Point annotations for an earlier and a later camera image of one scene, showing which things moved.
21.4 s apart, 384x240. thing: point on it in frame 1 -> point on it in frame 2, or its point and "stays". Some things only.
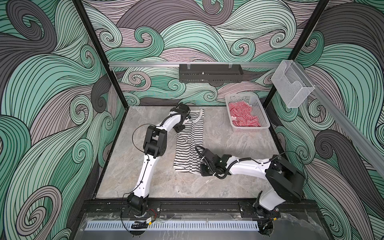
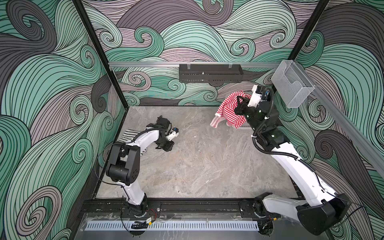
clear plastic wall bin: (291, 84) stays
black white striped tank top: (186, 159) -> (128, 135)
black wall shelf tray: (210, 73) stays
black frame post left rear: (107, 63) stays
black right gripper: (203, 173) -> (243, 106)
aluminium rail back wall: (193, 64) stays
